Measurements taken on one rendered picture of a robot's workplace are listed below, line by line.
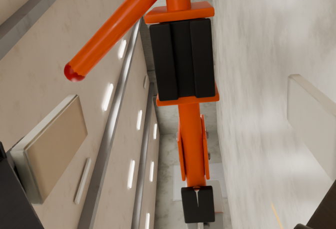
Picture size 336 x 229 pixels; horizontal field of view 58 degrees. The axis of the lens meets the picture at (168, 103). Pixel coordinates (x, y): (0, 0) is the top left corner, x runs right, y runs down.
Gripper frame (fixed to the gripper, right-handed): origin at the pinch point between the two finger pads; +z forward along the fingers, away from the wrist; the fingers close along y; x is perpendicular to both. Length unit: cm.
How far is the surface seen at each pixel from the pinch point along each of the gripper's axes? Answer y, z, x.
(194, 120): 0.6, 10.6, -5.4
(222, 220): 2.7, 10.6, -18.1
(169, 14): -0.7, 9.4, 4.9
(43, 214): -273, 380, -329
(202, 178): 0.9, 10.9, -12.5
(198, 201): 0.3, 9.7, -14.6
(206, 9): 2.4, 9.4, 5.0
